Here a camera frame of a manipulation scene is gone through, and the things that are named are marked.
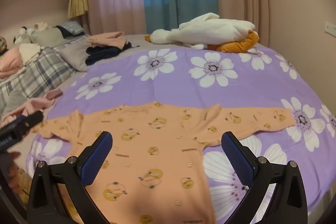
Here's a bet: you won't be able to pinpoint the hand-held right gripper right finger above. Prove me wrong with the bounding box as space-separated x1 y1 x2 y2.
221 131 308 224

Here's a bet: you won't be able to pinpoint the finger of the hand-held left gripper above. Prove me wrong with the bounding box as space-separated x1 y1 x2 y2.
0 110 44 139

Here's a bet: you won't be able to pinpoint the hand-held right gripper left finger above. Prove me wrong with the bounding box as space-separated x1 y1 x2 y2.
27 131 113 224

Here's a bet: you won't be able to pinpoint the orange duck print baby onesie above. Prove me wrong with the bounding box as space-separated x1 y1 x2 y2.
31 101 296 224

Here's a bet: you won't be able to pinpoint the pink and navy clothes pile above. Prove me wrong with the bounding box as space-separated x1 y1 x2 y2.
86 42 132 65

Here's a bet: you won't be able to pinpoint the light pink cloth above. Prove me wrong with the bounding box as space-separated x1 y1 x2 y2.
0 97 57 128

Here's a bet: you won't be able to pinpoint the mauve cloth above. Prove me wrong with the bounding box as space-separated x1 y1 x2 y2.
46 89 64 100

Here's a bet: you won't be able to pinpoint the grey plaid quilt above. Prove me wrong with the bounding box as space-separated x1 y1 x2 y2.
0 35 90 115

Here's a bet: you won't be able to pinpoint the pink fleece garment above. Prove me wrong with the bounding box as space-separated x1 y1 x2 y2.
0 47 27 79

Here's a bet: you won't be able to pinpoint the cream cloth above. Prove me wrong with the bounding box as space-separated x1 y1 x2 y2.
18 43 46 62

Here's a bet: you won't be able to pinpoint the grey pillow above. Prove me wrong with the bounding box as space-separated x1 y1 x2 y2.
54 40 97 72

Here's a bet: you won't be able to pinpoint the grey-green pillow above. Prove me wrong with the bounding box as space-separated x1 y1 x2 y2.
30 28 67 47

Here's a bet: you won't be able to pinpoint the purple floral blanket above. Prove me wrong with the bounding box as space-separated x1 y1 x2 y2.
26 44 336 224

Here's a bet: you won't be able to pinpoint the small plush toys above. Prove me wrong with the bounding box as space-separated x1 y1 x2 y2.
13 22 51 45

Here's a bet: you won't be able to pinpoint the blue plaid pillow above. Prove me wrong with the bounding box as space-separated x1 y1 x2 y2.
55 21 85 37

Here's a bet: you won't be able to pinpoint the folded peach garment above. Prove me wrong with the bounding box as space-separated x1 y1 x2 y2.
87 31 128 48

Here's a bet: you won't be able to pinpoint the yellow fringed cloth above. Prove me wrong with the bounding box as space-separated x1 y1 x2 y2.
68 0 89 19

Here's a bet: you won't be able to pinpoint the white goose plush toy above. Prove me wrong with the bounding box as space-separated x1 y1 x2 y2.
145 13 260 53

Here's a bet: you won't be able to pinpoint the white wall socket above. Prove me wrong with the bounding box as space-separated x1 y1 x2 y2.
325 21 336 37

